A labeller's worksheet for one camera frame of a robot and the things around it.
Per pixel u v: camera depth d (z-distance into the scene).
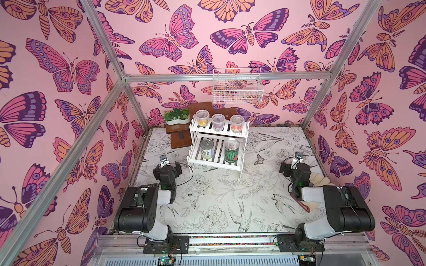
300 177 0.72
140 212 0.47
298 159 0.79
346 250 0.73
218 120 0.78
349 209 0.44
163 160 0.79
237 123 0.76
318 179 0.92
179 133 1.09
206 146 0.83
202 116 0.80
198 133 0.98
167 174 0.72
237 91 1.06
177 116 0.97
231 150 0.79
